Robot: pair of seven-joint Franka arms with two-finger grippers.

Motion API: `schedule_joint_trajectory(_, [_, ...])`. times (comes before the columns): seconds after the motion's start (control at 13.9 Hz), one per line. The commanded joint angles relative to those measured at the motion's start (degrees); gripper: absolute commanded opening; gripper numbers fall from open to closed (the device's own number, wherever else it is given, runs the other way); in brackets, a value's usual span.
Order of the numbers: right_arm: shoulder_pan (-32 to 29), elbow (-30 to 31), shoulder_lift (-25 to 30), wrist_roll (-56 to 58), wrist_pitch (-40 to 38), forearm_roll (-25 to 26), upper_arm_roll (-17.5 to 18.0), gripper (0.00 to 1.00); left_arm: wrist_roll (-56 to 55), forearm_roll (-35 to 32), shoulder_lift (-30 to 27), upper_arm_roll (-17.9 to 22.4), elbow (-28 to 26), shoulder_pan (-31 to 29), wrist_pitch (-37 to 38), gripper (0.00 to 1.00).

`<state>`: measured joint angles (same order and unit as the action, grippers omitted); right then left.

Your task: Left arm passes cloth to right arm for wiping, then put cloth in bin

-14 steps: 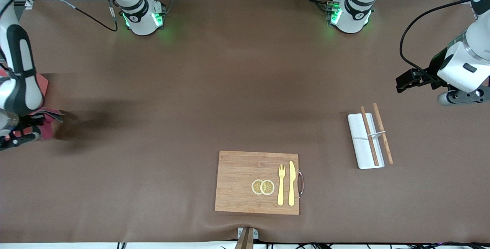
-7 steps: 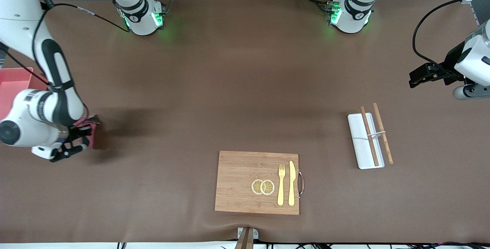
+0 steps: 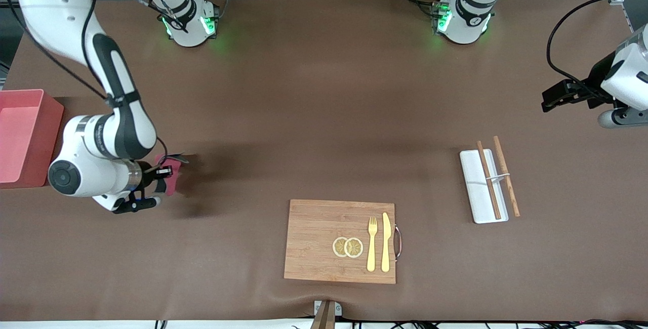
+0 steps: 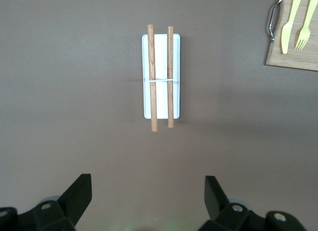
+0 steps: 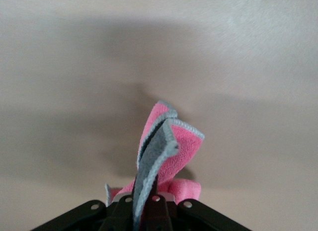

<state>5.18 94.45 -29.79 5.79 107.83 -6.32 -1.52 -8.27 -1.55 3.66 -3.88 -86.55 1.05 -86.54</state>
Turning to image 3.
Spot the pink red cloth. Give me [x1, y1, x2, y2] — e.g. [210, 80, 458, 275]
[153, 153, 189, 197]

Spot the brown wooden chopstick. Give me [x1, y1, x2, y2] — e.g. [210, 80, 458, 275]
[493, 136, 520, 217]
[476, 141, 502, 220]

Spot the white rectangular tray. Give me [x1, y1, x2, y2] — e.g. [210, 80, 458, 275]
[459, 149, 509, 224]

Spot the pink open box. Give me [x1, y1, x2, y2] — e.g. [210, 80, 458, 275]
[0, 89, 65, 189]

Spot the brown table mat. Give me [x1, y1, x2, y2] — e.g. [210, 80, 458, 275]
[0, 0, 648, 322]

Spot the wooden cutting board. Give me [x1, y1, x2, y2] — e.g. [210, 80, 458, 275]
[283, 199, 403, 285]

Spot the yellow fork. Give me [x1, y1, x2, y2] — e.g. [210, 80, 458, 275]
[367, 217, 378, 272]

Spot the yellow knife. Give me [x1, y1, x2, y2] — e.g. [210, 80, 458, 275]
[381, 212, 392, 273]

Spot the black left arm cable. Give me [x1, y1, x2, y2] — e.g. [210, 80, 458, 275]
[547, 0, 648, 98]

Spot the wooden mount stick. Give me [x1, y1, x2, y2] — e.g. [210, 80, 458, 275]
[310, 301, 336, 329]

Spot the grey metal bracket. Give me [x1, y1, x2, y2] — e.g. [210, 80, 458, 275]
[314, 300, 343, 317]

